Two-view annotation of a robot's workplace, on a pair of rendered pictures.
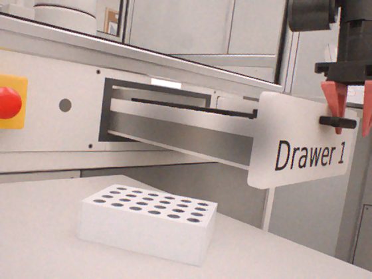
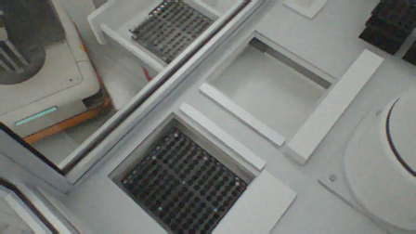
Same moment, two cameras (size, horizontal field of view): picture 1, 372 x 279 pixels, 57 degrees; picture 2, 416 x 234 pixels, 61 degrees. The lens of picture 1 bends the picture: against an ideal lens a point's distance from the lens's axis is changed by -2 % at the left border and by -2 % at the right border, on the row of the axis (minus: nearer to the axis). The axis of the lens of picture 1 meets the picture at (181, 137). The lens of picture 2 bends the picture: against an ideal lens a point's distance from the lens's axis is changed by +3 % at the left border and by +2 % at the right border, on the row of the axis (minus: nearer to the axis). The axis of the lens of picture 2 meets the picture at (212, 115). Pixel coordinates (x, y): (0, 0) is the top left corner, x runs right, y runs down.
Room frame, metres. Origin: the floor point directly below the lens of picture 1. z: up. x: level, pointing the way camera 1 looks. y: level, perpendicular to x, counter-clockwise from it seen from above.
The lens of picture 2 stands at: (1.30, 0.04, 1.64)
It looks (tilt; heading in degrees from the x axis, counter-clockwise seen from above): 62 degrees down; 180
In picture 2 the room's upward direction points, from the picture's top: 4 degrees counter-clockwise
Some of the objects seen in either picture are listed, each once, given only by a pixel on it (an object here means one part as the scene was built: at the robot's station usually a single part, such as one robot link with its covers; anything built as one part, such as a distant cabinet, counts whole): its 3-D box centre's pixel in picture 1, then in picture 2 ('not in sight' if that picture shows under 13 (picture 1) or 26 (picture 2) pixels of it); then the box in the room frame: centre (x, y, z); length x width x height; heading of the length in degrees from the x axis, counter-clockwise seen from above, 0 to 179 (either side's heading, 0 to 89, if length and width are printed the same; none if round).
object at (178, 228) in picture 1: (151, 219); not in sight; (0.35, 0.02, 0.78); 0.12 x 0.08 x 0.04; 78
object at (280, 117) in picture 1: (312, 141); not in sight; (0.49, -0.19, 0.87); 0.29 x 0.02 x 0.11; 137
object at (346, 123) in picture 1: (335, 121); not in sight; (0.47, -0.21, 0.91); 0.07 x 0.04 x 0.01; 137
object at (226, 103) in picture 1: (250, 123); not in sight; (0.93, -0.18, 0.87); 0.29 x 0.02 x 0.11; 137
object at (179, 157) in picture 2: not in sight; (185, 187); (1.07, -0.03, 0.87); 0.22 x 0.18 x 0.06; 47
